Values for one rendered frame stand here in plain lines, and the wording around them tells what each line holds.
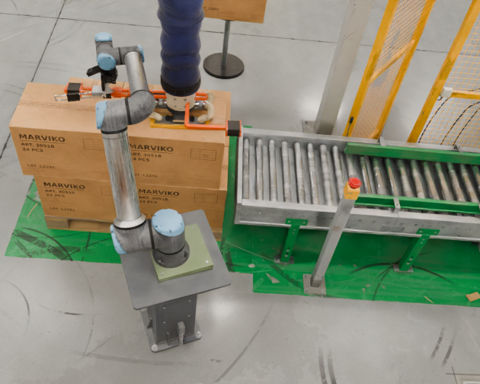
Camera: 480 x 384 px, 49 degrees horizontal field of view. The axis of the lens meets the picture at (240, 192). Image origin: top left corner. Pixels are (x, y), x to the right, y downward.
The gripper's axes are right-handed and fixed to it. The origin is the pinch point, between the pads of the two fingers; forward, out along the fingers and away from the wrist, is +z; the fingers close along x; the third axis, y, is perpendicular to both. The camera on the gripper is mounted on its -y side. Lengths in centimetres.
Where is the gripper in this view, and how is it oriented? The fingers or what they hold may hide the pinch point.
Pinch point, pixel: (105, 91)
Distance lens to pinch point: 314.8
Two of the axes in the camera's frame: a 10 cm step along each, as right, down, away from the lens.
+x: 0.0, -7.5, 6.6
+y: 9.9, 0.7, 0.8
